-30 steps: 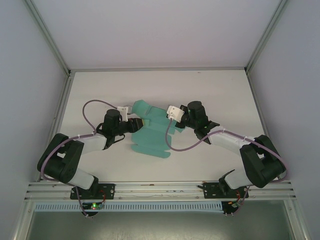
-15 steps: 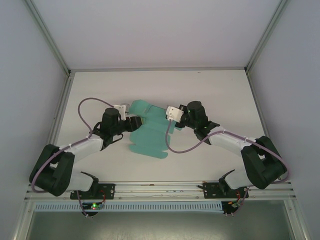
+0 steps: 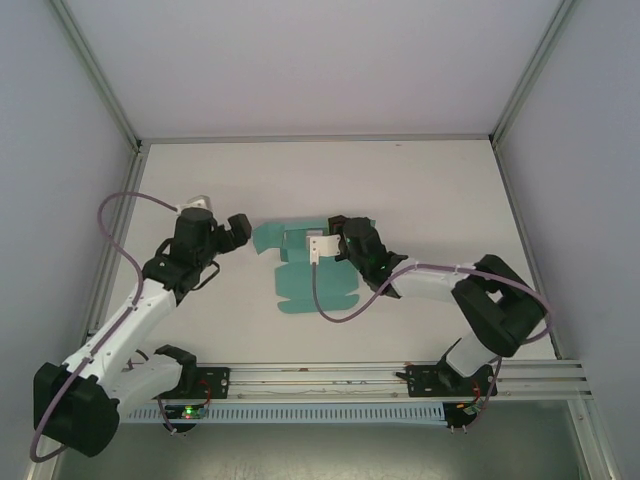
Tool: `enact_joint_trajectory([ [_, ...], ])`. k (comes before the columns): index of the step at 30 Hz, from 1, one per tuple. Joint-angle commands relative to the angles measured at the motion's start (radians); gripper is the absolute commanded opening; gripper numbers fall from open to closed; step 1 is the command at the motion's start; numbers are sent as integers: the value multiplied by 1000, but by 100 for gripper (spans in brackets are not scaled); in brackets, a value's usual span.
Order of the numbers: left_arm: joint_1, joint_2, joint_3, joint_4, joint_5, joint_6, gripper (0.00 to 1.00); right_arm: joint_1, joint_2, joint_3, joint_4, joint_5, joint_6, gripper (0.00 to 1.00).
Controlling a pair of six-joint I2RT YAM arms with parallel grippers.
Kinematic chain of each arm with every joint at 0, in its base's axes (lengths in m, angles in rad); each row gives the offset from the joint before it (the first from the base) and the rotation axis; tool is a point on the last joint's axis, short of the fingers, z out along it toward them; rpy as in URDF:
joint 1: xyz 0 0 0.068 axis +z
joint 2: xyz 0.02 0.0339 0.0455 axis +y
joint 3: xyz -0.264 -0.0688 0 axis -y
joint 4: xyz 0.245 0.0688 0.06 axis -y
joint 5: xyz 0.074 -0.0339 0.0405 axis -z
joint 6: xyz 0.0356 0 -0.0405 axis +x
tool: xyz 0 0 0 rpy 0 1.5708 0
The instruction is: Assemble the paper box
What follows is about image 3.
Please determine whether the teal paper box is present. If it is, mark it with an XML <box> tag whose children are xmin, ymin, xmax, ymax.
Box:
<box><xmin>252</xmin><ymin>215</ymin><xmax>360</xmax><ymax>317</ymax></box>

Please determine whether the circuit board with green light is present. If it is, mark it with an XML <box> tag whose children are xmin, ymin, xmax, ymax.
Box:
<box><xmin>166</xmin><ymin>405</ymin><xmax>209</xmax><ymax>421</ymax></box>

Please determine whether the aluminium table side rail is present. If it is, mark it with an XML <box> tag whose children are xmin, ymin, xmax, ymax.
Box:
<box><xmin>492</xmin><ymin>142</ymin><xmax>566</xmax><ymax>360</ymax></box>
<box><xmin>85</xmin><ymin>147</ymin><xmax>147</xmax><ymax>337</ymax></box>

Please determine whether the aluminium frame crossbar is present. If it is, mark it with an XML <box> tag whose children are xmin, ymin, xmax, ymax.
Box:
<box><xmin>137</xmin><ymin>132</ymin><xmax>495</xmax><ymax>145</ymax></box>

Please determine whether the aluminium mounting rail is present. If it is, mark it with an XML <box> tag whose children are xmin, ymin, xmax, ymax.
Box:
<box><xmin>87</xmin><ymin>357</ymin><xmax>596</xmax><ymax>402</ymax></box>

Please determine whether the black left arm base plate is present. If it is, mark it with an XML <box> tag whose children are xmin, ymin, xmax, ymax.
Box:
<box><xmin>193</xmin><ymin>366</ymin><xmax>232</xmax><ymax>401</ymax></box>

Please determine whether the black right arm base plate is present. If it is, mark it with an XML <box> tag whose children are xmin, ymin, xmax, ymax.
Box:
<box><xmin>394</xmin><ymin>364</ymin><xmax>495</xmax><ymax>400</ymax></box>

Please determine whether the white slotted cable duct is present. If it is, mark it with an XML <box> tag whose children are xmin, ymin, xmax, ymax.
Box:
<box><xmin>124</xmin><ymin>403</ymin><xmax>446</xmax><ymax>424</ymax></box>

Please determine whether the aluminium frame post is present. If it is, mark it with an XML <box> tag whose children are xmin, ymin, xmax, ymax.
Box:
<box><xmin>489</xmin><ymin>0</ymin><xmax>581</xmax><ymax>149</ymax></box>
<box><xmin>48</xmin><ymin>0</ymin><xmax>144</xmax><ymax>150</ymax></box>

